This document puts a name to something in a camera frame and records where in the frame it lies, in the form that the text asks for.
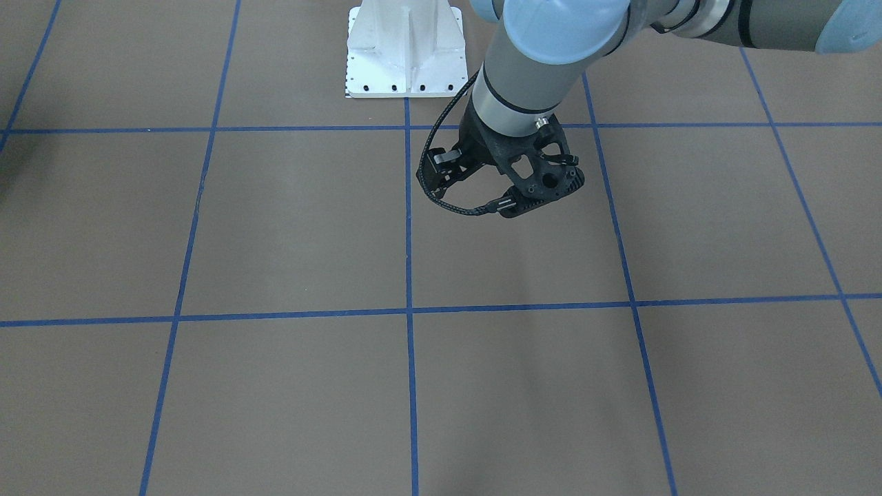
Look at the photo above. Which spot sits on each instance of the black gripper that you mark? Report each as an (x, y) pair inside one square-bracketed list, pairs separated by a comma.
[(477, 151)]

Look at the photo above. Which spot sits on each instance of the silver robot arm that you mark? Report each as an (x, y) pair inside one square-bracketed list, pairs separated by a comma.
[(541, 48)]

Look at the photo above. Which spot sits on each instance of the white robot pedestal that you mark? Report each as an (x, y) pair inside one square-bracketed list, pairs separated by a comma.
[(405, 49)]

